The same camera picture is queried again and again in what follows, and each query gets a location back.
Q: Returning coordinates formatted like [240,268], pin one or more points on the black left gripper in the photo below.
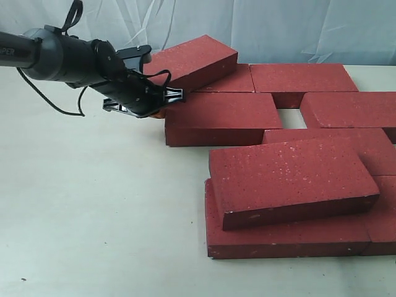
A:
[129,91]

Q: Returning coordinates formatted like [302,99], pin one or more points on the red brick pushed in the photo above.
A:
[221,119]

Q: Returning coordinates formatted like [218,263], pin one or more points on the red brick lifted front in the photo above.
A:
[290,181]

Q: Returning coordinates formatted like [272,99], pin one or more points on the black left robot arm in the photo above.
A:
[51,55]

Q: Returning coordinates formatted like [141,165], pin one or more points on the red brick front large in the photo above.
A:
[332,237]

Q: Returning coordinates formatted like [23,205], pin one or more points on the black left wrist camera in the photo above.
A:
[135,57]

